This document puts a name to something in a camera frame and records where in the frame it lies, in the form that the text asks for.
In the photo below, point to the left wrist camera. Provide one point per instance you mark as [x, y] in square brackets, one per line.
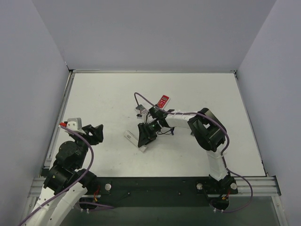
[74, 124]

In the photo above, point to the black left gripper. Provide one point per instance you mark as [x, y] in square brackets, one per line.
[89, 134]

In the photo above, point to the red white remote control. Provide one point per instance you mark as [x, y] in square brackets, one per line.
[162, 103]

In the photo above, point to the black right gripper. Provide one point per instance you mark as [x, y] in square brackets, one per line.
[146, 133]

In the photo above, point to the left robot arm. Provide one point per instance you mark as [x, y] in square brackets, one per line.
[66, 180]

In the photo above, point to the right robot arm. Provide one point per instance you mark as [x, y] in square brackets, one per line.
[208, 131]

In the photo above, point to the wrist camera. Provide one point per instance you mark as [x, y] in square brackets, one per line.
[141, 111]
[74, 124]

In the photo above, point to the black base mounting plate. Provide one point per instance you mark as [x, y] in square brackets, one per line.
[156, 191]

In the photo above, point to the aluminium table frame rail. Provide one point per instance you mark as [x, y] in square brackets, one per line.
[109, 98]

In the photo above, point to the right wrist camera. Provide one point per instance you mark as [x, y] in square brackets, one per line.
[141, 111]

